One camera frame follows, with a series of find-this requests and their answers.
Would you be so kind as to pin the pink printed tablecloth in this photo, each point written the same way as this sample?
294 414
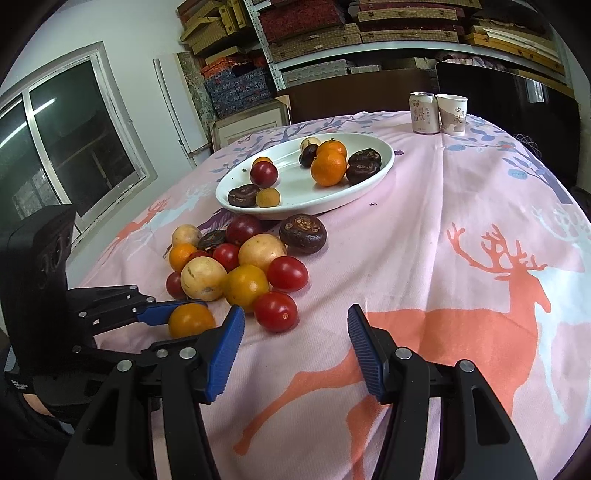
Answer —
415 230

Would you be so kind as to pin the beige framed door panel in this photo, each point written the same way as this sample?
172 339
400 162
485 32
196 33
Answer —
249 122

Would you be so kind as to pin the large red patterned box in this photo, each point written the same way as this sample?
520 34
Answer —
300 16

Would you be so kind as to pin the orange patterned box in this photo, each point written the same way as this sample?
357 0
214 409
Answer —
221 67

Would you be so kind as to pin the dark red tomato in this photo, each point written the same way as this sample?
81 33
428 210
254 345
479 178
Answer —
243 228
264 175

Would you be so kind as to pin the white plate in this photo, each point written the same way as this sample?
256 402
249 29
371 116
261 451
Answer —
295 189

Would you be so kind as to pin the pink fabric bundle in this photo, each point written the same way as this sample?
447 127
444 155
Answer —
461 57

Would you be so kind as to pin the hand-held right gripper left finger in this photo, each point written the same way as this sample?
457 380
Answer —
226 350

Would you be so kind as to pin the white framed sliding window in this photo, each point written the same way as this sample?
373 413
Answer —
83 138

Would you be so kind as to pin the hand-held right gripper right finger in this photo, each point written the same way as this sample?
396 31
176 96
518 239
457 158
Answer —
367 355

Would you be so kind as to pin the white leaning board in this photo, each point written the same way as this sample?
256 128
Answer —
173 101

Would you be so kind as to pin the small yellow longan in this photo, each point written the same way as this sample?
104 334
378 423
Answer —
268 197

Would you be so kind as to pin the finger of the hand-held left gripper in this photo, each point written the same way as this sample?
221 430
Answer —
159 350
152 314

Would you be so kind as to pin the grey patterned flat box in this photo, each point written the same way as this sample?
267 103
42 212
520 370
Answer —
314 74

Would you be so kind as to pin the dark red patterned box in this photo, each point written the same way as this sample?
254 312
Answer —
251 64

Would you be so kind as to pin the orange cherry tomato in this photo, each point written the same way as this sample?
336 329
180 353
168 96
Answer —
262 160
181 256
246 288
190 319

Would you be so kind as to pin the brown wooden board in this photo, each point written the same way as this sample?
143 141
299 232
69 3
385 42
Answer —
351 97

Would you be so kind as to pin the person's left hand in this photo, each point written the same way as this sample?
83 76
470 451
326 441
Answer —
36 405

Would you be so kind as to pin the red cherry tomato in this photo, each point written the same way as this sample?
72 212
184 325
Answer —
199 254
287 273
174 285
275 311
226 257

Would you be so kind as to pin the white metal shelving rack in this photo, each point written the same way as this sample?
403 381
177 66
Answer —
271 60

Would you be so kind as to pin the drink can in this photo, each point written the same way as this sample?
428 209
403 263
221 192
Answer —
424 115

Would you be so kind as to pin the yellow passion fruit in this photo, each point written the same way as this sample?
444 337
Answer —
203 279
186 235
262 251

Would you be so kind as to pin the orange mandarin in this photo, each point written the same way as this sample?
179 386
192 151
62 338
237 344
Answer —
328 169
333 145

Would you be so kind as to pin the stack of blue patterned boxes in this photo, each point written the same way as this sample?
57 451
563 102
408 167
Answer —
240 92

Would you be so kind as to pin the stack of tan woven boxes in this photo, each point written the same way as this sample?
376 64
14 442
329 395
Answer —
314 44
207 32

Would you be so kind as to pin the paper cup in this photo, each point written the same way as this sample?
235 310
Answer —
453 115

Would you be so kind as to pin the striped pepino melon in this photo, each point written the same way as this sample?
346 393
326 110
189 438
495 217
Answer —
311 141

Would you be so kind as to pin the stack of yellow flat boxes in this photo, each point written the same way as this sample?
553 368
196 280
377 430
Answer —
517 41

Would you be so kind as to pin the marble slab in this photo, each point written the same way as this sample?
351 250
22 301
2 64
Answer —
196 87

